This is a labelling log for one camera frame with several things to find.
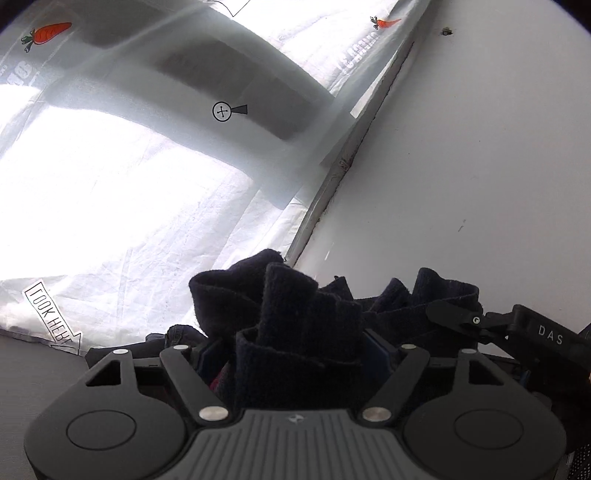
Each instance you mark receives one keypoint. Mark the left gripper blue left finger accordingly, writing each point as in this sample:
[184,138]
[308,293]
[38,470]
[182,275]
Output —
[197,399]

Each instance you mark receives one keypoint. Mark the white printed curtain sheet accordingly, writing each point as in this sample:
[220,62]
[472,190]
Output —
[143,142]

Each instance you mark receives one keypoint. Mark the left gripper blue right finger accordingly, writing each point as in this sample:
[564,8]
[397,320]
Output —
[407,364]

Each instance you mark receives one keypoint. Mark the red striped folded garment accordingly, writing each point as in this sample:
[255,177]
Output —
[217,385]

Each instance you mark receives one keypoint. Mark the navy blue knit sweater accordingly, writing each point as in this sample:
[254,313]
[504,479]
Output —
[297,345]

